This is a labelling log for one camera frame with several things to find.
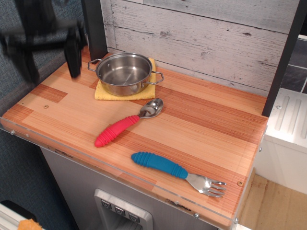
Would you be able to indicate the blue handled fork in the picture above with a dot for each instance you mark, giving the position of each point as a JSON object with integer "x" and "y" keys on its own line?
{"x": 202, "y": 184}

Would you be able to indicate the orange object bottom left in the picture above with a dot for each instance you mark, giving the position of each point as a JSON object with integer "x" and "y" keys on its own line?
{"x": 29, "y": 224}

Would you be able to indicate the red handled spoon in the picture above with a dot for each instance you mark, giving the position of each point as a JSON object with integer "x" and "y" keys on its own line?
{"x": 149, "y": 110}

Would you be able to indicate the dark right shelf post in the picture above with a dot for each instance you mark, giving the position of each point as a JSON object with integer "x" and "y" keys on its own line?
{"x": 285, "y": 57}

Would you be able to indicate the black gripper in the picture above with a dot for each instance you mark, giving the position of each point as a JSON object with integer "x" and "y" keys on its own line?
{"x": 40, "y": 38}

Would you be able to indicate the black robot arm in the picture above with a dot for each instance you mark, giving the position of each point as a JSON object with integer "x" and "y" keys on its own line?
{"x": 39, "y": 20}

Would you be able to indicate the white toy sink unit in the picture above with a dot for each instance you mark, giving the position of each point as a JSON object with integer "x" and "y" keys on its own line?
{"x": 282, "y": 156}

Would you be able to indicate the yellow folded rag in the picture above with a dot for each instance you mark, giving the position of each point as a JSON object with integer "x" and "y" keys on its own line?
{"x": 148, "y": 93}

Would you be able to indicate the grey ice dispenser panel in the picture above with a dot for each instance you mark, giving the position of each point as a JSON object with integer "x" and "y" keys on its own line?
{"x": 122, "y": 212}

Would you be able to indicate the dark left shelf post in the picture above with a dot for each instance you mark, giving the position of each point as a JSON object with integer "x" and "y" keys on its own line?
{"x": 94, "y": 25}

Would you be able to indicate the dark shelf post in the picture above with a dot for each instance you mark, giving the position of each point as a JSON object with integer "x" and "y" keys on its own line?
{"x": 285, "y": 57}
{"x": 94, "y": 25}

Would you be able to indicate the silver toy fridge cabinet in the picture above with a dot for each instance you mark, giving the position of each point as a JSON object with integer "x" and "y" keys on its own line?
{"x": 78, "y": 185}

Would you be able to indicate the silver steel pan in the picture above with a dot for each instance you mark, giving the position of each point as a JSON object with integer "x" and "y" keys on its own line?
{"x": 125, "y": 74}

